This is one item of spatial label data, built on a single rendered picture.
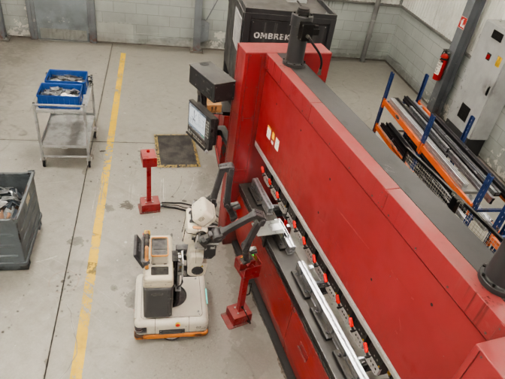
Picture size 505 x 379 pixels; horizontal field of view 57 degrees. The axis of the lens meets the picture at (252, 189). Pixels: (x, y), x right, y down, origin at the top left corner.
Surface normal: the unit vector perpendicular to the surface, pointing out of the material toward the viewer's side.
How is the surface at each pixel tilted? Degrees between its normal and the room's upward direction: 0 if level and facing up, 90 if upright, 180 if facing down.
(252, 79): 90
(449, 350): 90
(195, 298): 0
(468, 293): 90
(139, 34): 90
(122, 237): 0
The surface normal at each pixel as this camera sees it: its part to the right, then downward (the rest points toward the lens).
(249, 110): 0.31, 0.60
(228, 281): 0.13, -0.80
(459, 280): -0.94, 0.09
